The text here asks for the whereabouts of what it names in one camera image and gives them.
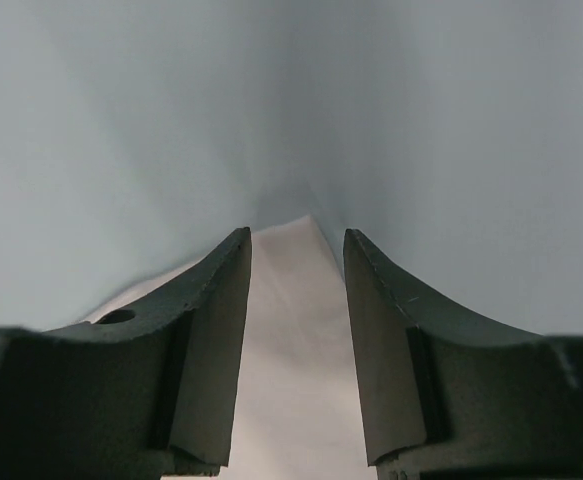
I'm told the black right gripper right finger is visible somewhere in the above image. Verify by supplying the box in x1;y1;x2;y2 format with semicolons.
343;229;583;479

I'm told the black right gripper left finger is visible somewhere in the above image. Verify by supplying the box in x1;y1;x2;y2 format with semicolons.
0;228;252;479

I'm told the white t-shirt with red print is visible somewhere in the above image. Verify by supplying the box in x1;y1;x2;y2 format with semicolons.
78;214;380;480

